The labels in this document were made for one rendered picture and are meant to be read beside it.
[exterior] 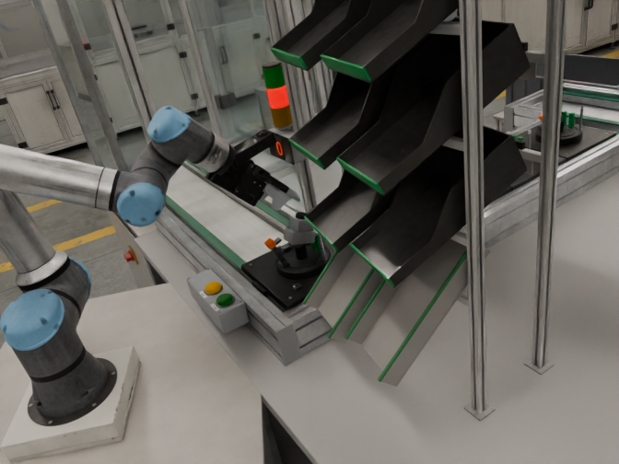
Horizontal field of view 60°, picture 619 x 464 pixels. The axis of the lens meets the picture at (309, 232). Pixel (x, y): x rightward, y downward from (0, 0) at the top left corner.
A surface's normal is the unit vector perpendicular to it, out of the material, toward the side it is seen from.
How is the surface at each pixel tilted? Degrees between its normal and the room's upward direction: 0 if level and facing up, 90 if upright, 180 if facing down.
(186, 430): 1
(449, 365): 0
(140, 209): 91
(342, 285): 45
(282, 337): 90
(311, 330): 90
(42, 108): 90
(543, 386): 0
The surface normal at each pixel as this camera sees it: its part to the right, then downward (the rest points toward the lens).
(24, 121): 0.43, 0.38
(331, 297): -0.76, -0.37
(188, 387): -0.17, -0.86
